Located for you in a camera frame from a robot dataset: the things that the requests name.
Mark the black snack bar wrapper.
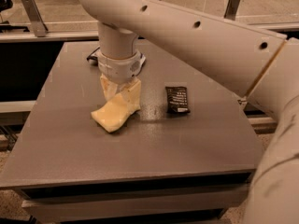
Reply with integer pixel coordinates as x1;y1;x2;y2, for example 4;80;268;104
165;87;190;114

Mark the yellow sponge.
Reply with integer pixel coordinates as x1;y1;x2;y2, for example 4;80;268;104
91;93;140;133

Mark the blue white snack bag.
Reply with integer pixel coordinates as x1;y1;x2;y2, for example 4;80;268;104
87;47;100;65

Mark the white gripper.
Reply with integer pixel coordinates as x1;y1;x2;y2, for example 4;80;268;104
96;50;142;110

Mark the metal rail bracket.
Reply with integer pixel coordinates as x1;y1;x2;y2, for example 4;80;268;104
224;0;241;21
21;0;48;37

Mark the left metal rail bracket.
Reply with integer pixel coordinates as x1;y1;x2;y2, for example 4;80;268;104
21;0;48;37

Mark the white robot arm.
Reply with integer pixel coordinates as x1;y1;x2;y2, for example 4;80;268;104
79;0;299;224

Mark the right metal rail bracket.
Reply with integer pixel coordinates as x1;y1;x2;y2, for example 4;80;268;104
224;0;241;21

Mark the grey table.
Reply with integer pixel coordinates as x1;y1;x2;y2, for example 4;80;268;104
0;36;265;224

